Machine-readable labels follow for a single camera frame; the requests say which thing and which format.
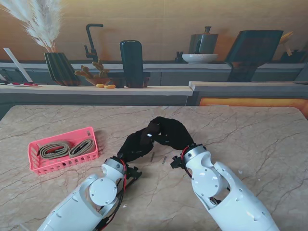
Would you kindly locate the white leaning board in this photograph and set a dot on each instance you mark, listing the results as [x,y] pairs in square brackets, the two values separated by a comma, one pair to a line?
[16,63]

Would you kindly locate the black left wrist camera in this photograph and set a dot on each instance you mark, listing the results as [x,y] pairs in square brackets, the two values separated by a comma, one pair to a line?
[133,172]

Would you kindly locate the black angled slab stand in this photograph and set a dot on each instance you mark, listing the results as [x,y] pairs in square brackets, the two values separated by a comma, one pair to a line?
[252,53]

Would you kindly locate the black utensil holder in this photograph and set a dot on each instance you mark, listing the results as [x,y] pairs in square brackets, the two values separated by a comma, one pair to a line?
[292,56]

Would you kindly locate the small black countertop item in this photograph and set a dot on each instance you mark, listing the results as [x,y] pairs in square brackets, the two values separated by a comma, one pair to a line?
[179,57]

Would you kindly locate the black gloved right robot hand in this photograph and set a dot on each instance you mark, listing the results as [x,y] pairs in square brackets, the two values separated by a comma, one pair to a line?
[175,134]

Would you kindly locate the white ceramic bowl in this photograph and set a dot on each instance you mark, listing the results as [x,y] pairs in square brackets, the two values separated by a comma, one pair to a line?
[199,58]

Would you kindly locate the white plate with red food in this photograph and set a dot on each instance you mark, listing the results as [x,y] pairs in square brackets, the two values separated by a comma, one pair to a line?
[24,84]

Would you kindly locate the pink plastic storage basket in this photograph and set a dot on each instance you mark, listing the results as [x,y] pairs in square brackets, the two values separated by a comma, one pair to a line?
[60,166]

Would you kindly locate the black kitchen faucet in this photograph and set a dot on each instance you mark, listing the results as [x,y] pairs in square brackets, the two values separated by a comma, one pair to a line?
[91,41]

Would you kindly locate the dark ribbed vase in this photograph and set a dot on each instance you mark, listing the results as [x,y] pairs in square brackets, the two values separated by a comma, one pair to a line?
[60,69]

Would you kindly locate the orange fruit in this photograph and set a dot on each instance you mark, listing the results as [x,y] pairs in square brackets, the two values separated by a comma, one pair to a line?
[110,86]
[99,85]

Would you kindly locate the beige woven belt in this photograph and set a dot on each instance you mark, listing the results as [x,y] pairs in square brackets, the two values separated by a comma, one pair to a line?
[81,148]
[54,150]

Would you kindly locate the grey kitchen counter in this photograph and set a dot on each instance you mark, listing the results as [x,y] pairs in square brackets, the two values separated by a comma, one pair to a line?
[180,74]

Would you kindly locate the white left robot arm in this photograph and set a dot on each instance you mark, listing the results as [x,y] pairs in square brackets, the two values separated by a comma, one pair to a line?
[79,207]

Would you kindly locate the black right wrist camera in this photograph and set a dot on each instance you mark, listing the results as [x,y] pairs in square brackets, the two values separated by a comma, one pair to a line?
[177,162]

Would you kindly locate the black tall cylinder appliance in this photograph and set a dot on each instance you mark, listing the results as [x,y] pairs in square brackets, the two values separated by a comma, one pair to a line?
[132,60]

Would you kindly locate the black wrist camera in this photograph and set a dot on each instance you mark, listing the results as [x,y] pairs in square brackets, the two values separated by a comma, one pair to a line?
[177,162]
[133,172]

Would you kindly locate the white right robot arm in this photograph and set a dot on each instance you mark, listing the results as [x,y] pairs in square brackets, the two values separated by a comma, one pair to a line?
[228,199]

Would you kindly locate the white pampas grass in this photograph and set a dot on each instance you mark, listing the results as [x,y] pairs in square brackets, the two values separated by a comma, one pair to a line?
[45,26]

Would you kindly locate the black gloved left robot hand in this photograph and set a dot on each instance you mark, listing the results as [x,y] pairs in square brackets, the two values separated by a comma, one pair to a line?
[134,149]

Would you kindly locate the pale stone counter slab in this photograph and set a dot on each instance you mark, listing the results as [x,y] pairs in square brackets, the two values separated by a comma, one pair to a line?
[240,86]

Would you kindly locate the yellow kitchen utensils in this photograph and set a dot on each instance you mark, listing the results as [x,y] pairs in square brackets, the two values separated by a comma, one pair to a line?
[286,37]

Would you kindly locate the light wooden counter shelf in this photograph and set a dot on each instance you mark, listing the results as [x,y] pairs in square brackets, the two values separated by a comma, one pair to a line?
[72,91]

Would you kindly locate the wooden bowl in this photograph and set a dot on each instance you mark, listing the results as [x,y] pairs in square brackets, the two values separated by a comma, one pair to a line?
[96,80]

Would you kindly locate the green cactus plant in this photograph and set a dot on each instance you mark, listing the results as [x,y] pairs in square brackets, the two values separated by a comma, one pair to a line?
[98,68]

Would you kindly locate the grey lidded pot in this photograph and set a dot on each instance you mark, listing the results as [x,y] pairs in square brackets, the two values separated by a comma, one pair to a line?
[207,43]

